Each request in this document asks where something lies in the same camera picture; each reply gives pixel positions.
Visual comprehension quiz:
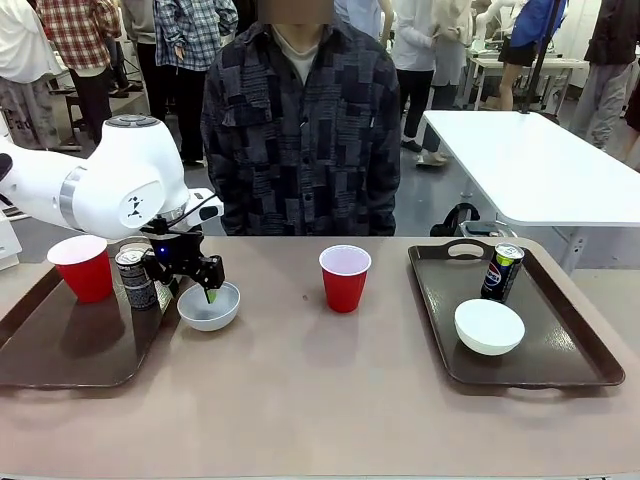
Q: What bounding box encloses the person in blue plaid shirt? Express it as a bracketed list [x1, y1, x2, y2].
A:
[153, 0, 240, 167]

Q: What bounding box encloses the person in patchwork shirt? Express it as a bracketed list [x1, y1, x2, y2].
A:
[199, 19, 402, 237]

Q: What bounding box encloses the person in blue jacket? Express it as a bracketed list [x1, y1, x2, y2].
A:
[498, 0, 569, 110]

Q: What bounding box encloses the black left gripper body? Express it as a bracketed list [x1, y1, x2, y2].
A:
[141, 226, 206, 280]

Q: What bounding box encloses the white bowl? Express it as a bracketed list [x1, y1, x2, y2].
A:
[453, 298, 527, 357]

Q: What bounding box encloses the person in white top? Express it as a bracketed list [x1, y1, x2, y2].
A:
[0, 0, 62, 151]

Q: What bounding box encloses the person in black jacket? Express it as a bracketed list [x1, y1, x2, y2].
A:
[568, 0, 640, 152]

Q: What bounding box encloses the black vertical pole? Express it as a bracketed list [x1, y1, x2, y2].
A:
[518, 0, 569, 116]

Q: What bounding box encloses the black left camera cable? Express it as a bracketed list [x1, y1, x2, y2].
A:
[168, 195, 222, 230]

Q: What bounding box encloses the grey bowl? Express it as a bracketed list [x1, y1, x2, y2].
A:
[176, 281, 242, 333]

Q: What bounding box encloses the red plastic cup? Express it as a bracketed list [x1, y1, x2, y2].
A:
[46, 235, 115, 305]
[318, 244, 373, 315]

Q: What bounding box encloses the white background table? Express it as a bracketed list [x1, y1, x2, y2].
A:
[466, 52, 590, 109]

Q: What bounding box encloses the brown plastic tray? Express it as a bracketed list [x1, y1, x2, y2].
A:
[407, 238, 627, 391]
[0, 238, 174, 389]

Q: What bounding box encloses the black Pepsi can yellow rim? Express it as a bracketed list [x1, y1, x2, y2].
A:
[480, 242, 526, 304]

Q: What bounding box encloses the person in red plaid shirt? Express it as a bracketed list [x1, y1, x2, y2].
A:
[35, 0, 122, 147]

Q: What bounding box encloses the black chair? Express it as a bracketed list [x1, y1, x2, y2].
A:
[429, 203, 517, 239]

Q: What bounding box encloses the person in dark grey top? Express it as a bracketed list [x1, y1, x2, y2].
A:
[121, 0, 162, 97]

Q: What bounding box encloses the white folding table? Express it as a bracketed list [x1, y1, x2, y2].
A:
[422, 110, 640, 275]

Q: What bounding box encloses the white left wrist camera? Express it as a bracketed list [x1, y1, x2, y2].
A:
[187, 186, 225, 222]

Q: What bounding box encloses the person in beige hoodie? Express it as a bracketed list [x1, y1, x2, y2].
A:
[431, 0, 477, 109]

